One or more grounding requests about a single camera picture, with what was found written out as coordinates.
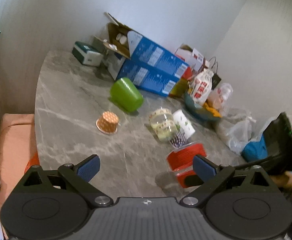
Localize blue cardboard box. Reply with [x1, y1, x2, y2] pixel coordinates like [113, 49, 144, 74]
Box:
[93, 36, 180, 98]
[104, 12, 188, 79]

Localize blue shopping bag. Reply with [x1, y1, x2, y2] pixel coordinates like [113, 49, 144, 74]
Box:
[241, 119, 292, 173]

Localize orange seat cushion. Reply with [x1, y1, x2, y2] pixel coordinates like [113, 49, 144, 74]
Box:
[0, 113, 40, 210]

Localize white drawstring candy bag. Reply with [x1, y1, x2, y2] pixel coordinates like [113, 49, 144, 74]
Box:
[188, 69, 214, 106]

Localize green plastic cup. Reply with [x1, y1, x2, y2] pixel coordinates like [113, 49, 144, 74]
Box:
[110, 77, 143, 112]

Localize white red cardboard box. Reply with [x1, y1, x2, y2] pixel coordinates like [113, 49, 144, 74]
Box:
[175, 44, 210, 73]

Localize teal bowl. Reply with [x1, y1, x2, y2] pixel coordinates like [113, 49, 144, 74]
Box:
[184, 93, 220, 121]

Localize red yellow package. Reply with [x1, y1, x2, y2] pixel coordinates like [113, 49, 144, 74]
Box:
[169, 67, 193, 98]

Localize upper blue cardboard box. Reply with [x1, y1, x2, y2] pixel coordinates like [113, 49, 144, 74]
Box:
[104, 12, 188, 79]

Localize orange polka dot paper cup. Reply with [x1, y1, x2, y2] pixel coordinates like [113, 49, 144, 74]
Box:
[96, 111, 119, 135]

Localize black paper gift bag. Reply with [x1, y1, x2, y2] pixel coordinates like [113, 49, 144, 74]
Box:
[207, 56, 222, 91]

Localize clear cup yellow patterned bands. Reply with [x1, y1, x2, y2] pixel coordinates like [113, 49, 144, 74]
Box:
[149, 107, 179, 141]

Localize clear cup red bands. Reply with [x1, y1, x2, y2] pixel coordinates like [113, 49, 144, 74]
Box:
[166, 142, 207, 189]

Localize dark polka dot paper cup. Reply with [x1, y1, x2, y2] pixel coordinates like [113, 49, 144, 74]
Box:
[169, 131, 187, 148]

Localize green white tissue box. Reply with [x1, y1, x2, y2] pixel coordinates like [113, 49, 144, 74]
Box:
[72, 41, 103, 67]

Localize white paper cup green print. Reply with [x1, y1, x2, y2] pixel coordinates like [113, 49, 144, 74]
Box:
[173, 109, 195, 139]

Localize lower blue cardboard box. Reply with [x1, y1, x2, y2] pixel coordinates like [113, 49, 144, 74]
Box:
[93, 36, 180, 98]

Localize grey translucent plastic bag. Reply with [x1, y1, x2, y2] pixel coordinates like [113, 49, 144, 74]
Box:
[214, 108, 256, 155]

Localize clear plastic snack bag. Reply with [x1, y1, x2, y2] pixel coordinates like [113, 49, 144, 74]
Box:
[207, 83, 233, 116]

